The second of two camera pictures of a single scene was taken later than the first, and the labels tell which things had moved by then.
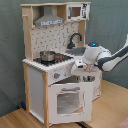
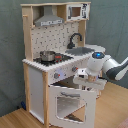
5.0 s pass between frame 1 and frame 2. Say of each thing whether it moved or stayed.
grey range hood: stayed
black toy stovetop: stayed
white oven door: moved
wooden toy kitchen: stayed
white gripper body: moved
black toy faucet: stayed
